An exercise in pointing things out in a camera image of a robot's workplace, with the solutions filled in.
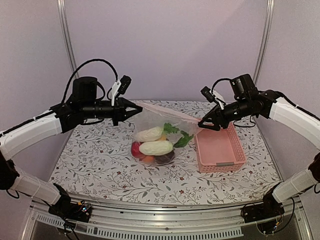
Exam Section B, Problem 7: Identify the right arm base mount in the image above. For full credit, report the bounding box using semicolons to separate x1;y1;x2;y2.
240;202;285;235

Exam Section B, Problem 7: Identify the red mushroom toy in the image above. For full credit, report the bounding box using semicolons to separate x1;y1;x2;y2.
131;141;142;159

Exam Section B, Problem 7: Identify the white radish toy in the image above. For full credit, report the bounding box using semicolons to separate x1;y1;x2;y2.
134;126;163;142

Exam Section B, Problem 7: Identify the dark purple fruit toy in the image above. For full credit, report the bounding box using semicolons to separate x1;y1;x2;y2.
154;151;175;165

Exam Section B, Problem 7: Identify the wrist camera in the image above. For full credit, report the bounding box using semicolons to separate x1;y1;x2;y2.
71;74;133;107
200;73;258;105

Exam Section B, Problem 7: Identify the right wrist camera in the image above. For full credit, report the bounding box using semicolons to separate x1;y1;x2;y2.
200;73;258;105

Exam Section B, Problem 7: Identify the white radish with green leaf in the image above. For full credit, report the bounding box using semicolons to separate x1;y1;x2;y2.
139;122;196;156

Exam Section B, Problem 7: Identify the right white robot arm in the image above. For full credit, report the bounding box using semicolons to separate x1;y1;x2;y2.
198;87;320;218

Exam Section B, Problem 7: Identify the right aluminium frame post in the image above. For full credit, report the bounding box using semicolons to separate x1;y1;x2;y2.
253;0;275;85

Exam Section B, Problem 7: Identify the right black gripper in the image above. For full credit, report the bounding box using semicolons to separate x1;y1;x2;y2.
198;97;252;131

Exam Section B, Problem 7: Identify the aluminium frame post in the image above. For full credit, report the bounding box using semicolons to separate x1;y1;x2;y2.
56;0;77;72
253;0;275;85

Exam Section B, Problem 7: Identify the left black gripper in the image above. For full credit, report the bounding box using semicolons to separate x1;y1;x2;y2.
81;97;143;126

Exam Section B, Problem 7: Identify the front aluminium rail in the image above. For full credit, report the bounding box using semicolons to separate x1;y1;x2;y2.
20;194;315;240

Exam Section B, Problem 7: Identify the orange tangerine toy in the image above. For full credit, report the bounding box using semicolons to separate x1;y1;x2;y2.
141;155;155;164

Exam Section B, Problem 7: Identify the floral table mat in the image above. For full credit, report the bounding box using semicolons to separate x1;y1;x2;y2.
50;118;280;205

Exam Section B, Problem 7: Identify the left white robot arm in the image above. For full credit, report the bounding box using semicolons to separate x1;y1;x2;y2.
0;97;143;217

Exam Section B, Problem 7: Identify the clear zip top bag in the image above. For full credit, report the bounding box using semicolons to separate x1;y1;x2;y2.
130;102;201;166

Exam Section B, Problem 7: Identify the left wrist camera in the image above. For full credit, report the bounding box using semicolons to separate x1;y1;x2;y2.
71;74;133;107

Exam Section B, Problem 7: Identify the yellow peach toy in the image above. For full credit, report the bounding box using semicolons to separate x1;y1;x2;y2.
159;134;167;141

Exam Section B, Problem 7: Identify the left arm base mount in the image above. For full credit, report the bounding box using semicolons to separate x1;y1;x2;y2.
48;198;92;223

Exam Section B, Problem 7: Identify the left aluminium frame post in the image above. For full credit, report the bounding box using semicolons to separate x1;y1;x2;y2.
56;0;77;72

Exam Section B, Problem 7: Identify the pink plastic basket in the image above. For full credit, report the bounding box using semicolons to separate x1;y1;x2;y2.
194;123;247;173

